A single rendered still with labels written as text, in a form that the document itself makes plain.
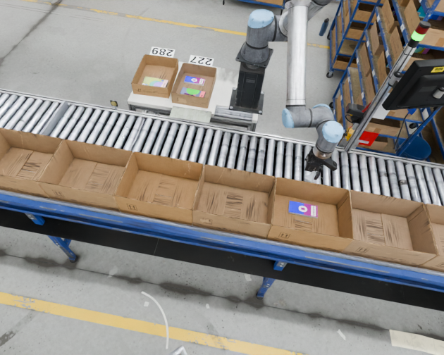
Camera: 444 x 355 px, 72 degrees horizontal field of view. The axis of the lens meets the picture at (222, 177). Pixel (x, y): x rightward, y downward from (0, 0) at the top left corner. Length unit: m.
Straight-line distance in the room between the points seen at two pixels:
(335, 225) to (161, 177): 1.01
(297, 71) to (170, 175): 0.89
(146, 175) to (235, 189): 0.52
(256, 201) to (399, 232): 0.79
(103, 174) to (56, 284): 1.08
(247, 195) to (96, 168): 0.89
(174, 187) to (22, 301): 1.46
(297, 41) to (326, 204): 0.89
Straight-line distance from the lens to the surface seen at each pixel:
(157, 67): 2.77
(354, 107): 2.15
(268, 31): 2.08
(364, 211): 1.91
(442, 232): 2.10
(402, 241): 1.92
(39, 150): 2.11
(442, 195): 2.48
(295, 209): 1.74
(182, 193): 1.73
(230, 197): 1.73
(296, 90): 1.46
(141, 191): 1.76
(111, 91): 3.81
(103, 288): 2.53
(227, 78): 2.68
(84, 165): 1.95
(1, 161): 2.17
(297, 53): 1.48
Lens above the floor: 2.35
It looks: 55 degrees down
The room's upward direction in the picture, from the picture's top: 7 degrees clockwise
